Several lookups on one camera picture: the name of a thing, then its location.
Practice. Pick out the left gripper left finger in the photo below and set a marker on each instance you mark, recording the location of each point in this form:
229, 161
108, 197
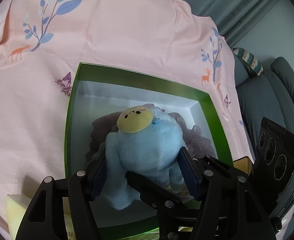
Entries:
96, 176

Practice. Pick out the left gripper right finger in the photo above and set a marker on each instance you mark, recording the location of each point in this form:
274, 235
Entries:
190, 172

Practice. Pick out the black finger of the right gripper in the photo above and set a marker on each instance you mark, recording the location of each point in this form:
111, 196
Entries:
153, 195

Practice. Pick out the blue plush toy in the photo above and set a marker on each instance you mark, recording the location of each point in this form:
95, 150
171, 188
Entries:
147, 142

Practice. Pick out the cream yellow fleece blanket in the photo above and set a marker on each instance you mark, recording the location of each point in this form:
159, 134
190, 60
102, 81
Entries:
16, 206

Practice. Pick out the purple mesh bath sponge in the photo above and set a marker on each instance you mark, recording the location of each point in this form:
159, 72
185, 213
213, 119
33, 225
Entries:
197, 145

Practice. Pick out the black gold tin box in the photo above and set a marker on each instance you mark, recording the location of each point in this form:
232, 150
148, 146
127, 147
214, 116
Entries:
244, 164

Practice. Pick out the grey sofa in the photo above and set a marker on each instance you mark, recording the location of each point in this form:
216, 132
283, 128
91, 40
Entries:
269, 95

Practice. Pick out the green open box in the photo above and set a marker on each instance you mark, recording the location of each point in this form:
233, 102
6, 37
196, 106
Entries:
99, 90

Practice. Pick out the striped cushion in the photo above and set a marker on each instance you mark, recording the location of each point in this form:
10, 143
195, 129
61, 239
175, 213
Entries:
251, 64

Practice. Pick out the pink printed tablecloth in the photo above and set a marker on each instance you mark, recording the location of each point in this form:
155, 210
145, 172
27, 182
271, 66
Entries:
43, 40

